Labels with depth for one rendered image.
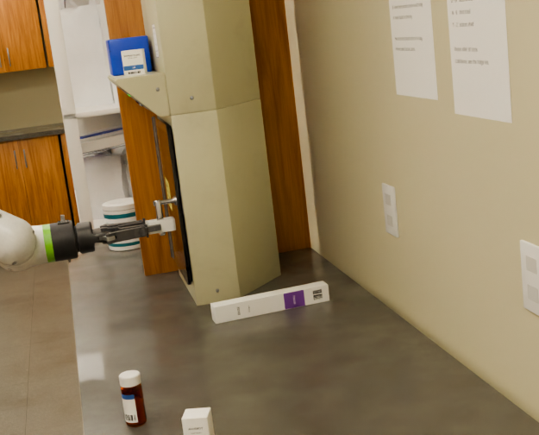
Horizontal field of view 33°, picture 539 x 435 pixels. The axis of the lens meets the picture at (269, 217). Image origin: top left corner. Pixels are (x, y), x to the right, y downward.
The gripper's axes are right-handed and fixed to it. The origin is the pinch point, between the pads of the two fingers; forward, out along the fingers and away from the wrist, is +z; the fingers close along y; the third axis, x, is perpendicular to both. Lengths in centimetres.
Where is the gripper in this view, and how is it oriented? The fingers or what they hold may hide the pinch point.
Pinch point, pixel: (160, 225)
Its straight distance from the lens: 225.8
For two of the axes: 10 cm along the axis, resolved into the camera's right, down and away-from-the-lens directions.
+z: 9.7, -1.6, 2.0
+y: -2.3, -1.8, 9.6
